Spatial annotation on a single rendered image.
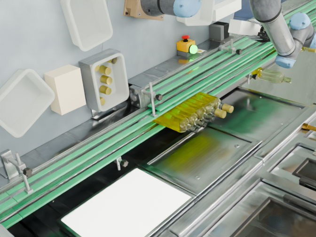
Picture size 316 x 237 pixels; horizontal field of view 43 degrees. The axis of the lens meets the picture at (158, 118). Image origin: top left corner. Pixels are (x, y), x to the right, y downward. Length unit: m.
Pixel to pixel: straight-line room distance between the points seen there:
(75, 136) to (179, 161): 0.46
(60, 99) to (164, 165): 0.53
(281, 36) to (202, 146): 0.63
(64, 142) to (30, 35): 0.45
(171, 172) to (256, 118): 0.63
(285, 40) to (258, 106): 0.74
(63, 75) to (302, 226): 1.04
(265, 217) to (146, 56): 0.93
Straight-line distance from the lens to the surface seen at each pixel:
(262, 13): 1.42
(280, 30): 1.53
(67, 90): 1.64
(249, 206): 1.64
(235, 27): 1.93
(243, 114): 2.19
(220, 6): 2.31
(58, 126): 1.75
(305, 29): 1.75
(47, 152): 1.68
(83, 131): 1.76
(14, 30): 1.56
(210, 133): 1.97
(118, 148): 1.77
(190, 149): 1.87
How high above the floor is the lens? 2.12
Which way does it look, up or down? 39 degrees down
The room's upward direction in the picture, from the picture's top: 112 degrees clockwise
